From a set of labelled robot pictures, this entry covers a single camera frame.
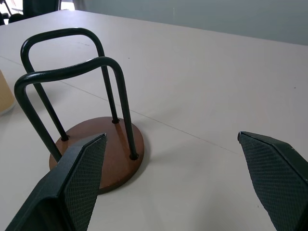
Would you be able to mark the black office chair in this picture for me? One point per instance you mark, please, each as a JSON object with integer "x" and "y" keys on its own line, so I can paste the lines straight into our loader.
{"x": 41, "y": 6}

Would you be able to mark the tan ripple paper cup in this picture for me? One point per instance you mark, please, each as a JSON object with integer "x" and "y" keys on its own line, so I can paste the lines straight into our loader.
{"x": 4, "y": 96}

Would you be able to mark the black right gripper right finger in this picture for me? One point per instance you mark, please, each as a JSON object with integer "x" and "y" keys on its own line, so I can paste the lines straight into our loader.
{"x": 276, "y": 178}

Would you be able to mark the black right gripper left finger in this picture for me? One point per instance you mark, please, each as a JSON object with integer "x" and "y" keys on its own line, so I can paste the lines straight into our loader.
{"x": 72, "y": 187}

